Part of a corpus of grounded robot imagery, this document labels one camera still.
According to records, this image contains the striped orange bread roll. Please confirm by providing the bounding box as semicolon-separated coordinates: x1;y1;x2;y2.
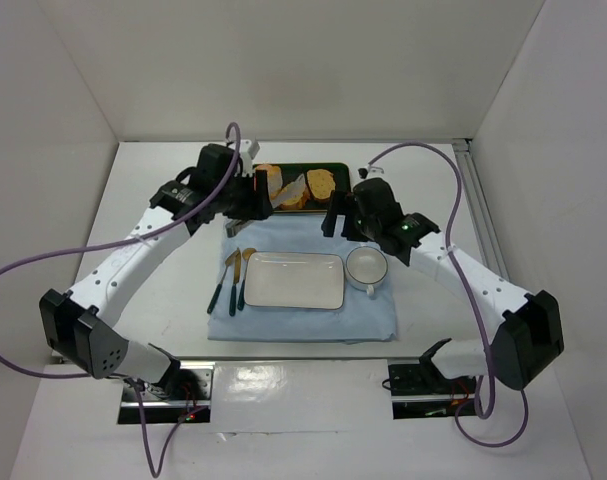
271;174;307;209

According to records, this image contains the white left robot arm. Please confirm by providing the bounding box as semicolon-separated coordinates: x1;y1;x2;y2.
39;141;310;398

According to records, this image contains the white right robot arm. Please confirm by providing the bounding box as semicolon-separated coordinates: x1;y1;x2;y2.
330;178;564;390

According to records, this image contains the left seeded bread slice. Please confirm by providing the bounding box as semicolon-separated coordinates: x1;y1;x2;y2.
280;187;310;210

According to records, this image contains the seeded bread slice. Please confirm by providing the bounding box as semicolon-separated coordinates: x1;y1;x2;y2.
306;169;336;203
280;187;310;210

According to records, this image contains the right seeded bread slice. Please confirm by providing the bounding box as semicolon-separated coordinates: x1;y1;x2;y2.
306;169;336;203

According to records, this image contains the dark green gold-rimmed tray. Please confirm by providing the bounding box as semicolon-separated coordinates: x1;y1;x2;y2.
272;163;351;213

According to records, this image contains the orange glazed donut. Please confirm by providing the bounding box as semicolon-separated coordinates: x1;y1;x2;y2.
255;164;283;199

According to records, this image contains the white rectangular plate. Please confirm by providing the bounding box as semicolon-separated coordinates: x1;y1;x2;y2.
244;252;345;310

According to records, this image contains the gold knife green handle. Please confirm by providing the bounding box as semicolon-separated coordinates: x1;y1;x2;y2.
229;249;242;317

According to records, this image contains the gold spoon green handle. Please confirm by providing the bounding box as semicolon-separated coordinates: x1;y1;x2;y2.
237;248;256;311

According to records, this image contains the white two-handled bowl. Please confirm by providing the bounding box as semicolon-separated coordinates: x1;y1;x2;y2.
344;246;389;298

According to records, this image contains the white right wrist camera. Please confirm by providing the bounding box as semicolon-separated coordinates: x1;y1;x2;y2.
358;164;385;180

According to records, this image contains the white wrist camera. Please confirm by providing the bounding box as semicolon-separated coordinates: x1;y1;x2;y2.
238;139;260;177
358;164;385;180

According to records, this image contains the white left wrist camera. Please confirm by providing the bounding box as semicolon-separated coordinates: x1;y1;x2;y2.
238;139;260;177

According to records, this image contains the gold fork green handle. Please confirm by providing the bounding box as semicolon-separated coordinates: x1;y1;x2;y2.
206;249;239;314

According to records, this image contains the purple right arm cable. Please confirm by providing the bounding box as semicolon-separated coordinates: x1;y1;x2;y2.
367;142;529;447

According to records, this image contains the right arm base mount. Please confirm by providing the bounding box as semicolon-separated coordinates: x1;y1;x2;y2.
381;362;477;420

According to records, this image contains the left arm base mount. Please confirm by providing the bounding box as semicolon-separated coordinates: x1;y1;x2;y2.
138;361;215;425

